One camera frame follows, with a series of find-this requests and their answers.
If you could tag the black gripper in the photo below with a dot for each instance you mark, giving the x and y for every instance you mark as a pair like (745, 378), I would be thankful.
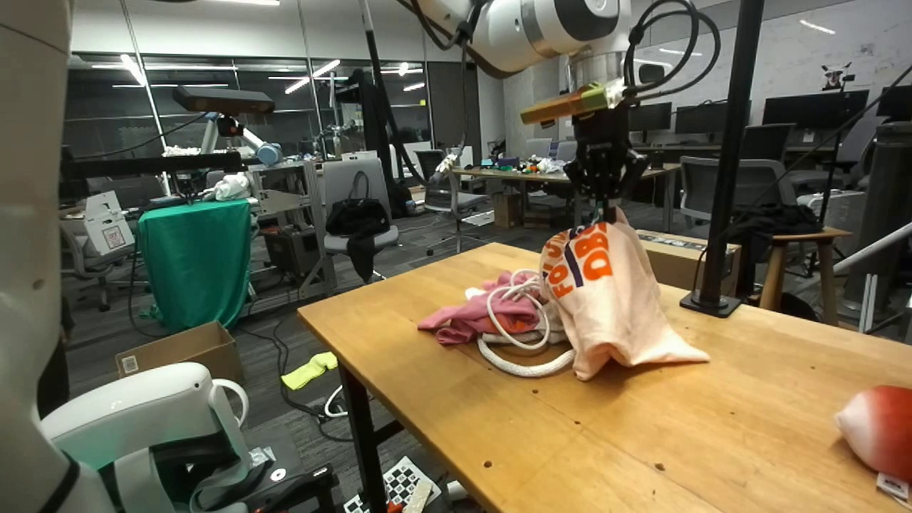
(604, 165)

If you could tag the green draped cloth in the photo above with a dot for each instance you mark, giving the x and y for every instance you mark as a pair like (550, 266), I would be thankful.
(198, 261)

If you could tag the red white plush toy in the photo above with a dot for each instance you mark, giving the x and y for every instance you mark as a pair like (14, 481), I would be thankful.
(875, 425)

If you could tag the black vertical pole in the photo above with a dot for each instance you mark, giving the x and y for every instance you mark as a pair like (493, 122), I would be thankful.
(707, 296)

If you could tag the pink cloth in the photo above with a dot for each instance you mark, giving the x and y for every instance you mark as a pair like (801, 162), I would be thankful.
(492, 308)

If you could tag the small cardboard box on floor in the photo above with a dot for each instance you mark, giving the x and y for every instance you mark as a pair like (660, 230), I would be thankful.
(208, 347)

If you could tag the peach printed shirt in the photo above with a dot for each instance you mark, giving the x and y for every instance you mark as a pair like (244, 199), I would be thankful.
(608, 301)

